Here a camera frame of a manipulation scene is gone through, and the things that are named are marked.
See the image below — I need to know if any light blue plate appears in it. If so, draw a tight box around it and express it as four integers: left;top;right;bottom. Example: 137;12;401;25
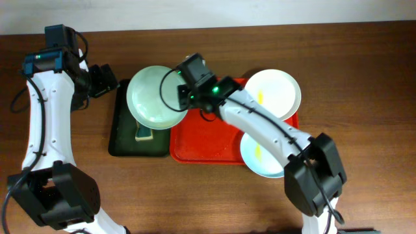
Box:
240;133;284;179

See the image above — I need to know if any red plastic tray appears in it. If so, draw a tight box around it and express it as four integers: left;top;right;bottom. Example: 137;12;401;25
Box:
169;77;300;166

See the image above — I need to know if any dark green rectangular tray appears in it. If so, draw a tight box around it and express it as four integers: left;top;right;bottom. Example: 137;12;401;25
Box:
108;79;170;157

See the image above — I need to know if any green and yellow sponge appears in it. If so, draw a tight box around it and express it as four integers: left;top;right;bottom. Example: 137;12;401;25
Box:
135;122;153;142

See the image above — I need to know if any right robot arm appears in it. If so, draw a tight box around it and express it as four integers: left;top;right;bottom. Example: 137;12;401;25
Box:
177;77;347;233

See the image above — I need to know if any pale green plate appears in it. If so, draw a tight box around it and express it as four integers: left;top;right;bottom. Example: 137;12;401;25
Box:
126;66;187;130

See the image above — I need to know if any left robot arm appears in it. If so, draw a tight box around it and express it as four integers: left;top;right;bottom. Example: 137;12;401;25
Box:
6;47;129;233

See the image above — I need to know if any white plate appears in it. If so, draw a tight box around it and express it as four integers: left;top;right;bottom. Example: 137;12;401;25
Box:
244;69;302;120

